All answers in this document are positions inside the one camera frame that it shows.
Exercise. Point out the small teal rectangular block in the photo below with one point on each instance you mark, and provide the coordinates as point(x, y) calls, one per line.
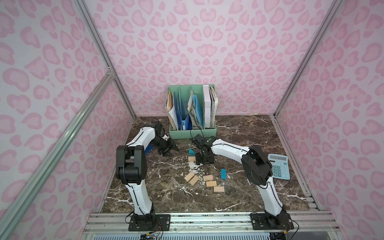
point(223, 174)

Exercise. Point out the papers and folders stack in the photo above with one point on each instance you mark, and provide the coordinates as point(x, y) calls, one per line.
point(192, 106)

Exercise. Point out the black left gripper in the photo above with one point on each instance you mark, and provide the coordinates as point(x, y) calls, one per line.
point(167, 146)

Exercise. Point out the teal desk calculator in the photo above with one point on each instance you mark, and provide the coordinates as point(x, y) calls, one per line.
point(280, 166)

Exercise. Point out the aluminium front rail frame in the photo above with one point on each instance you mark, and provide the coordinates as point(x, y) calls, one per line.
point(304, 225)

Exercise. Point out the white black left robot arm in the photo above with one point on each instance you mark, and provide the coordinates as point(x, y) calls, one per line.
point(132, 167)

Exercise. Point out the teal triangular wooden block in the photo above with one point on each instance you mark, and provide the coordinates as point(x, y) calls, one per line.
point(191, 152)

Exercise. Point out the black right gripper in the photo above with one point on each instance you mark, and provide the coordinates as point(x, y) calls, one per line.
point(204, 153)

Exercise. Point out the mint green file organizer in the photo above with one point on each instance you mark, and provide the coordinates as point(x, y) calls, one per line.
point(192, 132)

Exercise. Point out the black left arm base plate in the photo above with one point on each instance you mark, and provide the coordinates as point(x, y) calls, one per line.
point(150, 222)

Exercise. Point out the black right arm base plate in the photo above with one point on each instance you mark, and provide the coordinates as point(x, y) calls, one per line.
point(266, 221)

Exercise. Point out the natural wooden rectangular block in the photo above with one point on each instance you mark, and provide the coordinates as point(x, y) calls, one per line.
point(192, 159)

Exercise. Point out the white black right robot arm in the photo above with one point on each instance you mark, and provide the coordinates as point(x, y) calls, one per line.
point(257, 168)

